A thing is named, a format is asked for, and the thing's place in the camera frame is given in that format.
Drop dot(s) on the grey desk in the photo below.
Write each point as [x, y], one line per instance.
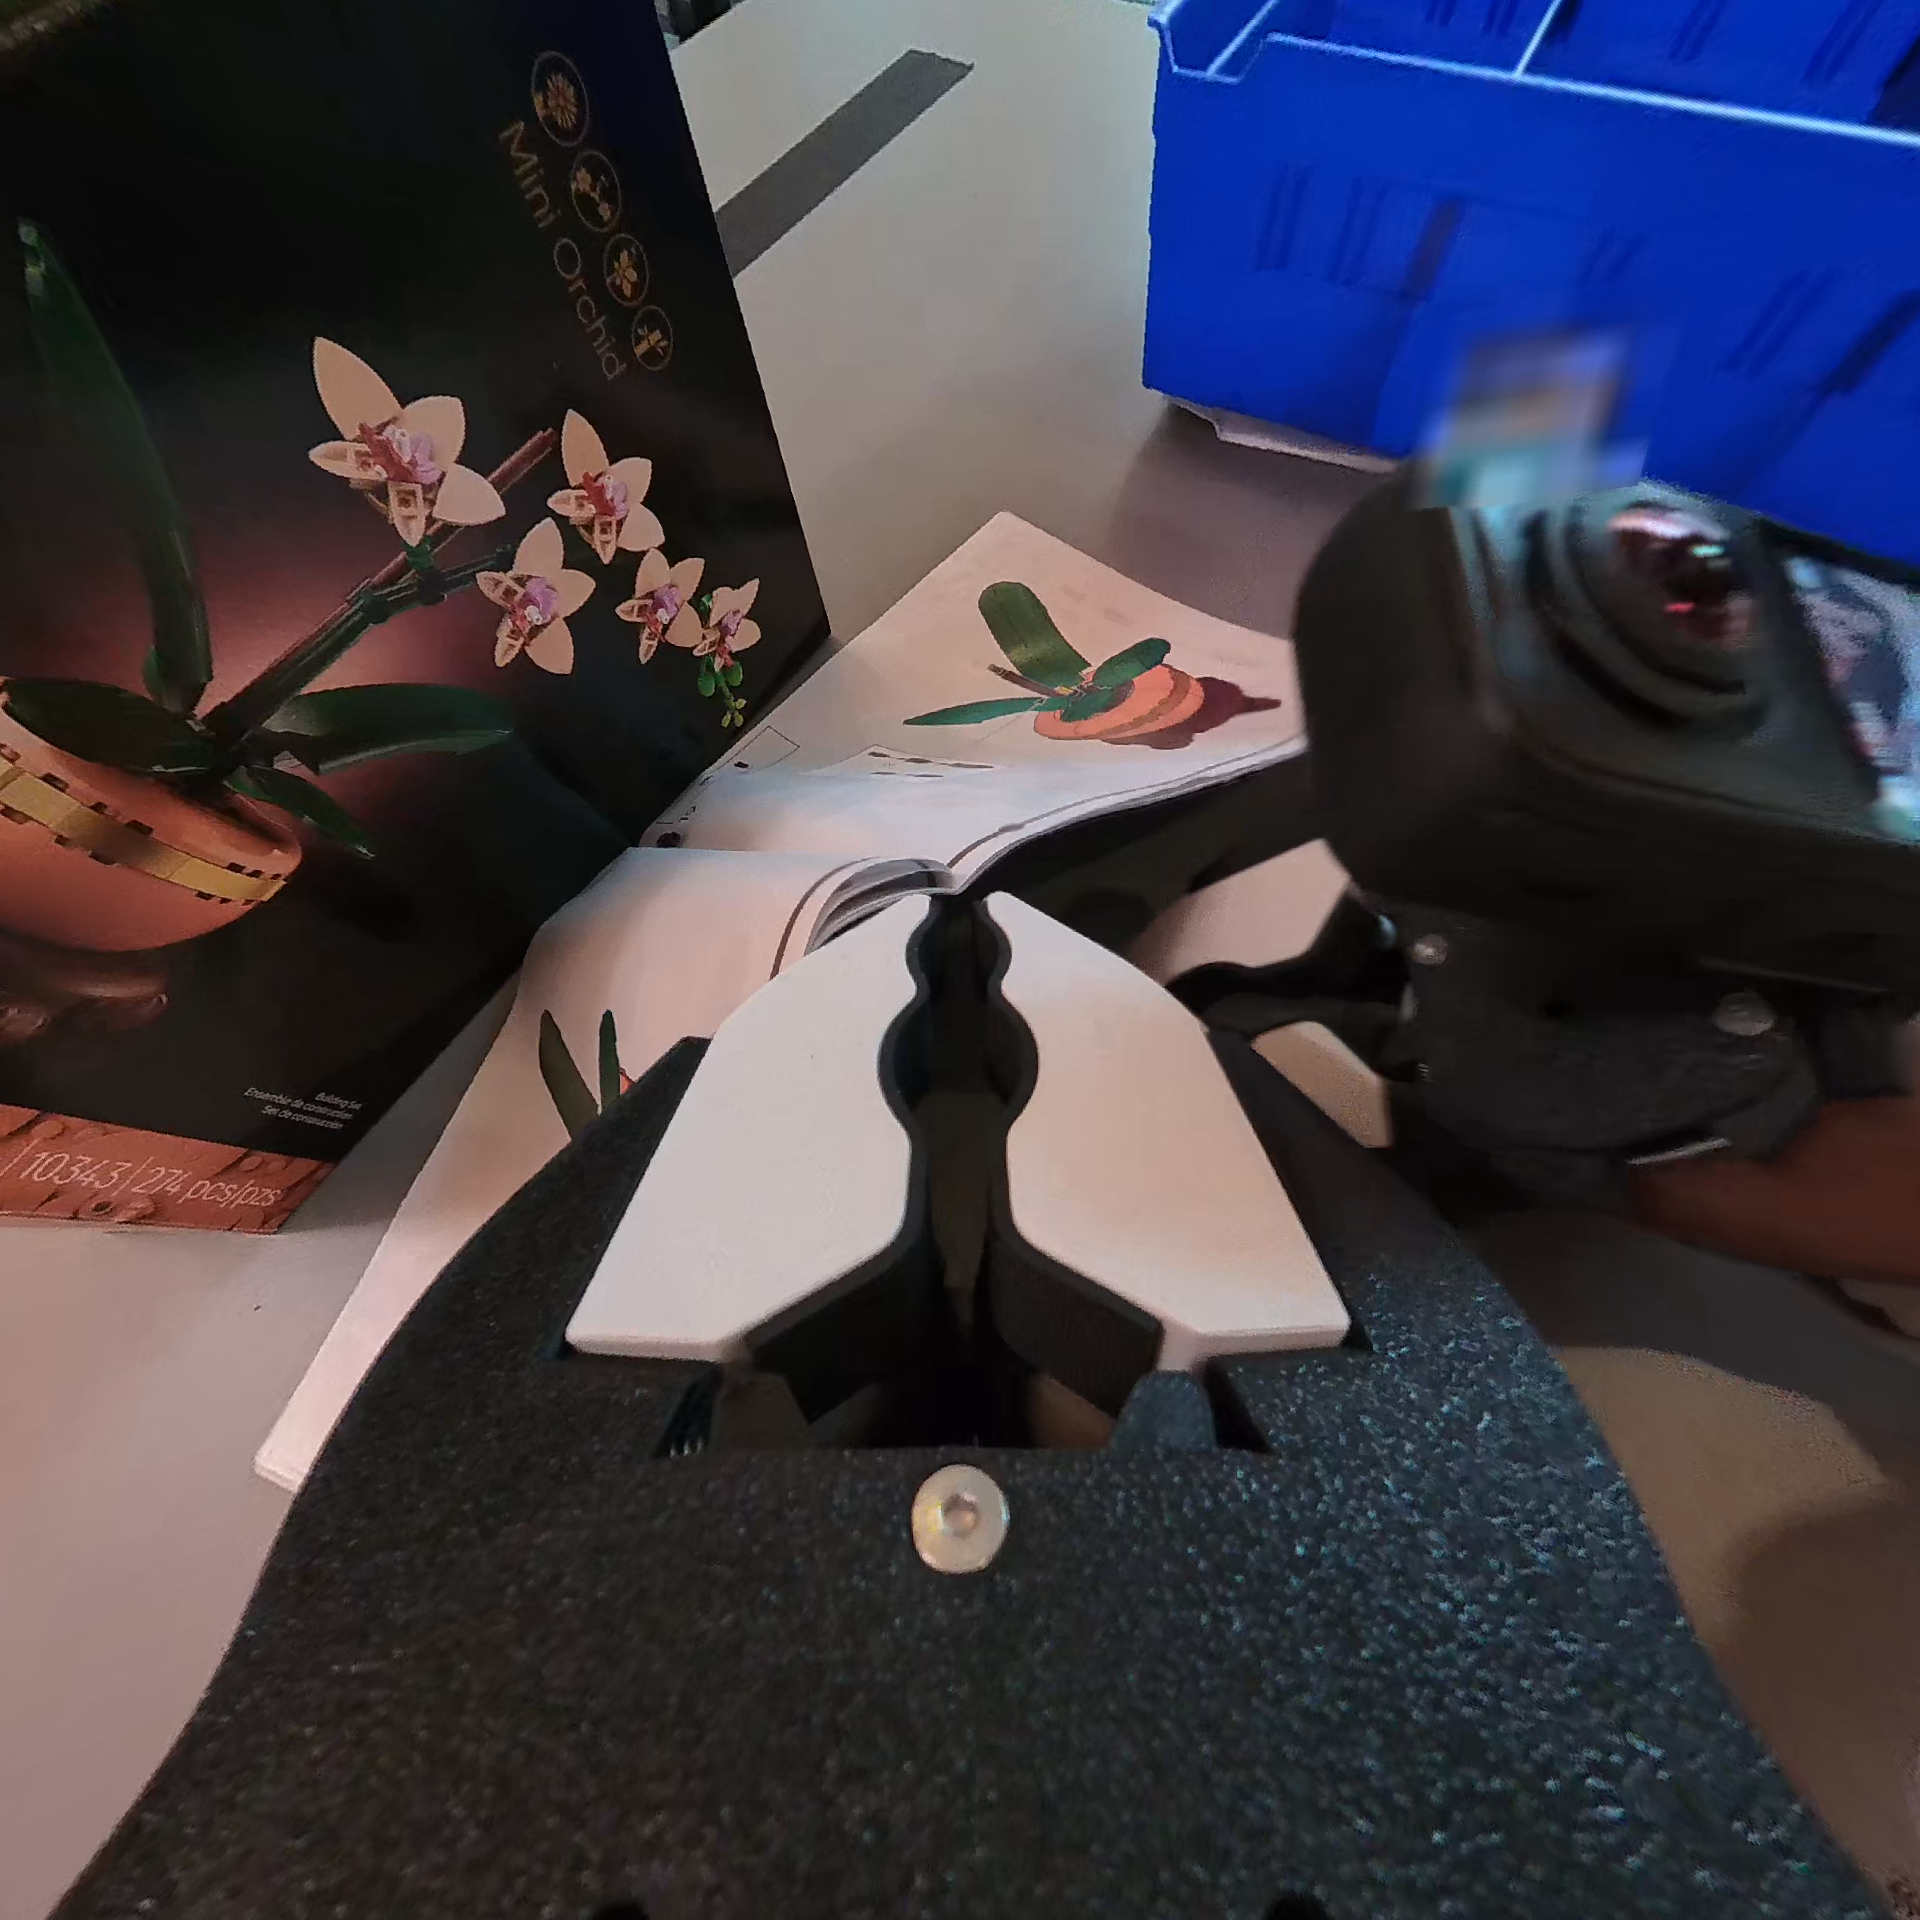
[974, 376]

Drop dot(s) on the blue plastic bin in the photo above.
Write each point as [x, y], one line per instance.
[1425, 195]

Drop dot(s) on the person's right hand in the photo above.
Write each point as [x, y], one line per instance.
[1799, 1215]

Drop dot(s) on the open instruction booklet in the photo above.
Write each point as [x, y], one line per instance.
[931, 720]

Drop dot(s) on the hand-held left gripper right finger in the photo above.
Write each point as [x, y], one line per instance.
[1171, 1171]

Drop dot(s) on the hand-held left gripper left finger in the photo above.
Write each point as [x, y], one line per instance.
[751, 1171]

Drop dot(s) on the white paper sheet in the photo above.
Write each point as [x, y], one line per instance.
[1276, 436]

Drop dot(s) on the dark orchid toy set box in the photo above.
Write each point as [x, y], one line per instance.
[375, 226]

